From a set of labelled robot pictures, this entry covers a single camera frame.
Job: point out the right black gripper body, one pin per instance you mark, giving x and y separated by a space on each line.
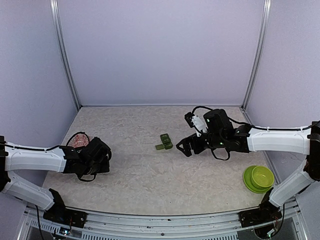
199 148

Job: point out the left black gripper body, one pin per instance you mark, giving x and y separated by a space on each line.
98 168

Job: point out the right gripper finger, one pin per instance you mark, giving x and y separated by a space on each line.
185 143
186 150

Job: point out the green weekly pill organizer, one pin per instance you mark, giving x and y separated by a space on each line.
166 143

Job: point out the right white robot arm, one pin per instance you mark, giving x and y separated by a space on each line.
216 131

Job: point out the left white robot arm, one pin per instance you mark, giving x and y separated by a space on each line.
59 159

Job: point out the red patterned bowl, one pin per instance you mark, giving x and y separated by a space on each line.
78 140

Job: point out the green plate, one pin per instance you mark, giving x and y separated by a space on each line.
247 176

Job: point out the green bowl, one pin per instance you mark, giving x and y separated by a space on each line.
262 177

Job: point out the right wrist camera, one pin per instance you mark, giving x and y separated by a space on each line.
195 122

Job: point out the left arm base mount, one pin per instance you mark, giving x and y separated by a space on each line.
58 213

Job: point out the aluminium front rail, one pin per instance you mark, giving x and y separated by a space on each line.
116 226

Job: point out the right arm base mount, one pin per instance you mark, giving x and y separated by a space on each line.
264 213

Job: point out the right aluminium corner post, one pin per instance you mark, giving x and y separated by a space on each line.
267 4

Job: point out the aluminium corner post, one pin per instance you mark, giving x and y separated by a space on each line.
267 4
54 6

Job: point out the left aluminium corner post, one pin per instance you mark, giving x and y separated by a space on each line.
54 6

